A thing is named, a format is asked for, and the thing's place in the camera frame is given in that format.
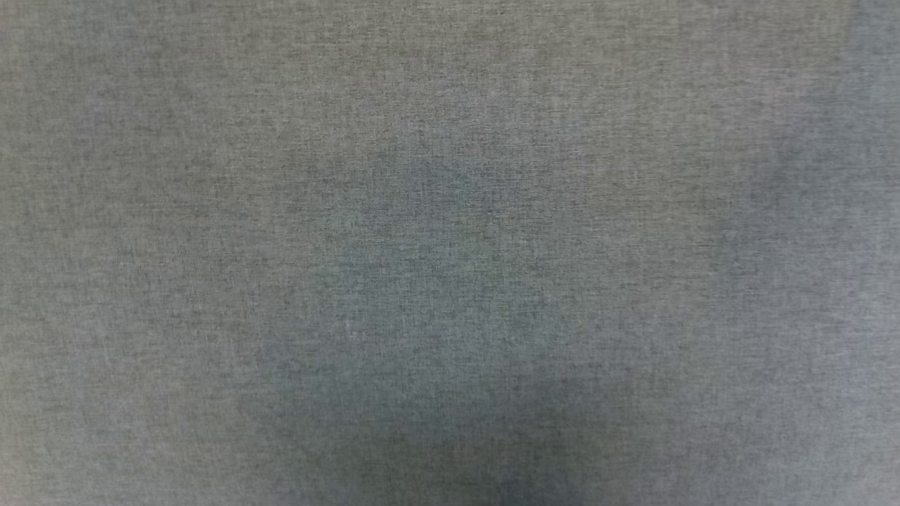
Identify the grey fabric sofa cushion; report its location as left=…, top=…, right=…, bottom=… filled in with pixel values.
left=0, top=0, right=900, bottom=506

